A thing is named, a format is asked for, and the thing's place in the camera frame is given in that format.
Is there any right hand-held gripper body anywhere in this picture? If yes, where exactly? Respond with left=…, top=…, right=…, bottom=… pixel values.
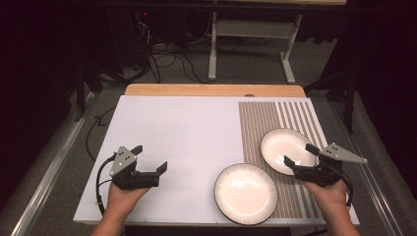
left=293, top=142, right=369, bottom=189

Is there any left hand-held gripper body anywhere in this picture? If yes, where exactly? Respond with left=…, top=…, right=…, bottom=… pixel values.
left=108, top=146, right=162, bottom=192

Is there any white plate with dark rim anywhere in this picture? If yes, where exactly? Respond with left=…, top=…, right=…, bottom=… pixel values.
left=213, top=162, right=278, bottom=226
left=260, top=127, right=319, bottom=176

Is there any person's left hand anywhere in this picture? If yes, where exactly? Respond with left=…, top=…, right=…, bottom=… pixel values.
left=104, top=182, right=151, bottom=218

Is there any person's right hand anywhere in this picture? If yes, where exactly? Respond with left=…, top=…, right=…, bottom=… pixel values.
left=300, top=178, right=349, bottom=214

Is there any white board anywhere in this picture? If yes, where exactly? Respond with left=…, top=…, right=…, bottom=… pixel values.
left=72, top=94, right=361, bottom=228

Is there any black stand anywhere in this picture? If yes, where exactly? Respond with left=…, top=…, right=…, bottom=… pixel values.
left=73, top=62, right=104, bottom=123
left=303, top=70, right=358, bottom=135

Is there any brown striped placemat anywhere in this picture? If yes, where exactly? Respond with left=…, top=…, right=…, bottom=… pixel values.
left=238, top=100, right=352, bottom=220

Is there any wooden table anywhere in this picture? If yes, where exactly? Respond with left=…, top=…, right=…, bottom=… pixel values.
left=124, top=83, right=307, bottom=98

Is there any black box with red light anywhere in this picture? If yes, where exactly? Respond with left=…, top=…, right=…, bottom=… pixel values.
left=132, top=9, right=153, bottom=67

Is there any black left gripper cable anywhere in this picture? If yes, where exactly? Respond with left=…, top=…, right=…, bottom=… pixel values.
left=94, top=153, right=118, bottom=215

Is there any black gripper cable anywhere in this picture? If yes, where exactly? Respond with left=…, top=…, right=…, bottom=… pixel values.
left=94, top=153, right=118, bottom=215
left=330, top=162, right=355, bottom=207

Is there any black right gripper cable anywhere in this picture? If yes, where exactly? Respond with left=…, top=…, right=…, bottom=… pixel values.
left=330, top=162, right=355, bottom=207

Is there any black floor cable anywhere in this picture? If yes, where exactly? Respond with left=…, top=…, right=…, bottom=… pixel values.
left=85, top=104, right=117, bottom=163

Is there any metal floor rail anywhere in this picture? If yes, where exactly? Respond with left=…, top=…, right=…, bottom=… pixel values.
left=330, top=101, right=404, bottom=236
left=9, top=91, right=99, bottom=236

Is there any tangle of black cables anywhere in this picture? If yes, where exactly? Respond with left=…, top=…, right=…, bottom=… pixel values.
left=131, top=19, right=210, bottom=85

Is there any white metal desk frame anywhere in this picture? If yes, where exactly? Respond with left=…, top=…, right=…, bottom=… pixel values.
left=208, top=0, right=348, bottom=85

